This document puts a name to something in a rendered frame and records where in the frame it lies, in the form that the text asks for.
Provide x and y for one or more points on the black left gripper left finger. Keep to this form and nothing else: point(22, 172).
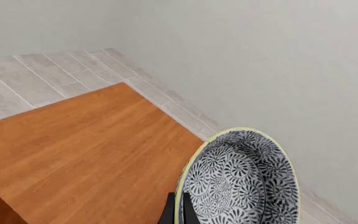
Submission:
point(169, 210)

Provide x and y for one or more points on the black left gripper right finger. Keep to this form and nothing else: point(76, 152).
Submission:
point(189, 212)

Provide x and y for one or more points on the wooden cabinet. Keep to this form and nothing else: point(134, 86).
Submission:
point(82, 151)

